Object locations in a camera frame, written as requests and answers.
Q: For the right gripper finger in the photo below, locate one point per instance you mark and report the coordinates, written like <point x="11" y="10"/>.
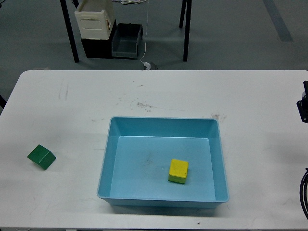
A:
<point x="303" y="104"/>

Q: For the yellow block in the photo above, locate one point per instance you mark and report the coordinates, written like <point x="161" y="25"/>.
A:
<point x="178" y="171"/>

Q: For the green block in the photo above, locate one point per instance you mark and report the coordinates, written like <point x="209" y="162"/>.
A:
<point x="42" y="157"/>

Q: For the light blue plastic box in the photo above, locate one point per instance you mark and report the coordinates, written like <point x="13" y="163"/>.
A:
<point x="137" y="160"/>

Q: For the black table leg right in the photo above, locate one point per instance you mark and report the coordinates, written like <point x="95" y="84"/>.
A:
<point x="187" y="29"/>

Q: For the black angled table leg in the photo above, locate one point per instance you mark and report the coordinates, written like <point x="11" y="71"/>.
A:
<point x="182" y="13"/>

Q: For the white power adapter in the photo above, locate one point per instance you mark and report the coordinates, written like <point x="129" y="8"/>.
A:
<point x="147" y="66"/>

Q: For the grey open bin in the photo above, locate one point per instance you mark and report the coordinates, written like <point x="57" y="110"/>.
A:
<point x="126" y="40"/>

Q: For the black crate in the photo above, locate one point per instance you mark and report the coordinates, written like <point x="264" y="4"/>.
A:
<point x="99" y="48"/>

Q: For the cream plastic container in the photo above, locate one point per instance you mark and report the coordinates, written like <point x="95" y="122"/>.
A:
<point x="95" y="19"/>

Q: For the black table leg left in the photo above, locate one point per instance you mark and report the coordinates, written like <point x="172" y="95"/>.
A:
<point x="69" y="30"/>

